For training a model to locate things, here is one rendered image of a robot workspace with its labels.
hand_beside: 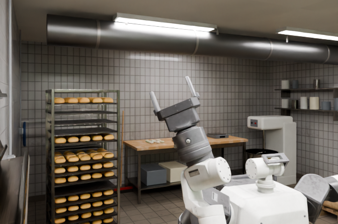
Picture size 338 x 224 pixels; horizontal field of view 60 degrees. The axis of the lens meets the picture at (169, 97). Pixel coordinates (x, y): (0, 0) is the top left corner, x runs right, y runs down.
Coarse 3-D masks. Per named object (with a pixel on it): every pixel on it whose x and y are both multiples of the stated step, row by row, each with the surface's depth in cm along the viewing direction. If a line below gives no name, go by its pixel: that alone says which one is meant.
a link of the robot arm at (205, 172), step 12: (204, 144) 74; (180, 156) 75; (192, 156) 73; (204, 156) 74; (192, 168) 74; (204, 168) 72; (216, 168) 71; (228, 168) 75; (192, 180) 74; (204, 180) 73; (216, 180) 71; (228, 180) 72
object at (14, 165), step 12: (0, 168) 132; (12, 168) 129; (0, 180) 112; (12, 180) 110; (0, 192) 97; (12, 192) 96; (0, 204) 86; (12, 204) 85; (0, 216) 77; (12, 216) 76
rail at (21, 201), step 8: (24, 152) 153; (24, 160) 132; (24, 168) 118; (24, 176) 106; (24, 184) 96; (24, 192) 88; (24, 200) 82; (24, 208) 76; (16, 216) 71; (24, 216) 72
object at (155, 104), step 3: (150, 93) 81; (153, 93) 82; (150, 96) 81; (153, 96) 80; (153, 99) 80; (153, 102) 80; (156, 102) 81; (153, 105) 80; (156, 105) 79; (156, 108) 79; (159, 108) 82; (153, 111) 80; (156, 111) 79
